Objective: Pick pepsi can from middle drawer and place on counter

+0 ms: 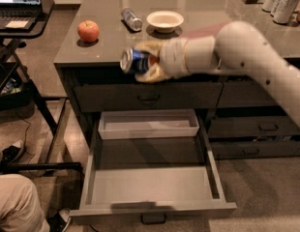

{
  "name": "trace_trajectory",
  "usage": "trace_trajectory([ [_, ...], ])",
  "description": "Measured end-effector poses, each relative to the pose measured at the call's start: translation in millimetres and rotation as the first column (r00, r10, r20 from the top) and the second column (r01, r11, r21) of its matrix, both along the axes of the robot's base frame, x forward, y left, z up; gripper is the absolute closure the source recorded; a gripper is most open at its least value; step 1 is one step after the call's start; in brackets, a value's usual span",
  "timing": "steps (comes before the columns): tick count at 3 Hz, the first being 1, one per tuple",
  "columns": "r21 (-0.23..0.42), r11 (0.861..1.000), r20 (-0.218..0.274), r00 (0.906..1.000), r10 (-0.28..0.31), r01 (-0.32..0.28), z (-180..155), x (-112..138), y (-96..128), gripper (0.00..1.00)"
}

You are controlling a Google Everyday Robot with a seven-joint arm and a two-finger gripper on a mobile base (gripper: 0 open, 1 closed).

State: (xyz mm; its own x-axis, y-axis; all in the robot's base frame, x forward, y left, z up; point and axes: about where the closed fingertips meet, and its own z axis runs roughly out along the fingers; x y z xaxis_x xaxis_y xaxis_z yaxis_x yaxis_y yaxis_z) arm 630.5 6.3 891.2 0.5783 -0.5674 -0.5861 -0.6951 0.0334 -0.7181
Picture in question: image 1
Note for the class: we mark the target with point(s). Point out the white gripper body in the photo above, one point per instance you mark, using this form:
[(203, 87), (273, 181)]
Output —
[(173, 58)]

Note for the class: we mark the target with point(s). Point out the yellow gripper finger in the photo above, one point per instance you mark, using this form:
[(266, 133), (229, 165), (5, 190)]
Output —
[(155, 74), (153, 47)]

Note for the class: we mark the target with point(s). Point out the blue pepsi can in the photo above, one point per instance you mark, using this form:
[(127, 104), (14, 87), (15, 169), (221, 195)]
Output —
[(133, 61)]

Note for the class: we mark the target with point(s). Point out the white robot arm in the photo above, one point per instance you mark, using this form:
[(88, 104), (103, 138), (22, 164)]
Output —
[(233, 48)]

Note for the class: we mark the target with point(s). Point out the grey top left drawer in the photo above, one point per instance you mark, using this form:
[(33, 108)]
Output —
[(176, 95)]

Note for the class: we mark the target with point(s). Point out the silver can lying down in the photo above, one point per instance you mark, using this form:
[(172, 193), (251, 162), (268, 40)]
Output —
[(131, 19)]

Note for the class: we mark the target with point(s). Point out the grey counter cabinet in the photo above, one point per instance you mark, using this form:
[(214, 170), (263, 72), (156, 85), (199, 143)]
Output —
[(79, 63)]

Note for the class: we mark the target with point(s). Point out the grey top right drawer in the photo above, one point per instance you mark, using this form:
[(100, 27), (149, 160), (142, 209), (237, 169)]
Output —
[(243, 93)]

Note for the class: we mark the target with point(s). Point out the grey bottom right drawer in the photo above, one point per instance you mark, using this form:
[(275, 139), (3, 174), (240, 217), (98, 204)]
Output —
[(255, 149)]

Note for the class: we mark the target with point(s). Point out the grey middle right drawer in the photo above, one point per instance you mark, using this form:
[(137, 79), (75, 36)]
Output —
[(252, 126)]

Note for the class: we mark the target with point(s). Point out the open grey middle drawer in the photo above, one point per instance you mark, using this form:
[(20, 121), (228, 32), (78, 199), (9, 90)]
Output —
[(151, 181)]

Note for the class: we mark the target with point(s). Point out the white can front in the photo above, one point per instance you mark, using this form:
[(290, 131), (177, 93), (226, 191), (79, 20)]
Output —
[(284, 11)]

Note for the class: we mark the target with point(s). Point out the white bowl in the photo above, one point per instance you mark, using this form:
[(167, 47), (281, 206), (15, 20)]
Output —
[(165, 21)]

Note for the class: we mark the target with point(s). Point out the white plastic tray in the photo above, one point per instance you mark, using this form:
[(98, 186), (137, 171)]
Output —
[(148, 124)]

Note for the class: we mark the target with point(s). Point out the red apple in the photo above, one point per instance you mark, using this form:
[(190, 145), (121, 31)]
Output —
[(88, 31)]

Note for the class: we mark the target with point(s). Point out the black laptop stand desk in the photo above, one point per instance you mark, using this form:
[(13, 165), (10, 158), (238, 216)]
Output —
[(8, 58)]

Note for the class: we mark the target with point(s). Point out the open laptop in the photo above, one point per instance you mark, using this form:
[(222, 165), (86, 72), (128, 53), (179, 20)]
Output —
[(25, 10)]

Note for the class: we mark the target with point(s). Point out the yellow sticky note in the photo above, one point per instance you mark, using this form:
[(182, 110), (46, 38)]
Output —
[(16, 24)]

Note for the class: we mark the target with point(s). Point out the black sneaker near desk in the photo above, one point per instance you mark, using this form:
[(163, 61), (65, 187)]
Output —
[(13, 152)]

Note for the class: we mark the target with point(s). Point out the black sneaker bottom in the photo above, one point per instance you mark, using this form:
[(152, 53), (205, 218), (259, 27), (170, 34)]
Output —
[(60, 221)]

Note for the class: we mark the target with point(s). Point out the person's leg beige trousers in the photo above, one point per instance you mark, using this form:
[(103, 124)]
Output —
[(20, 208)]

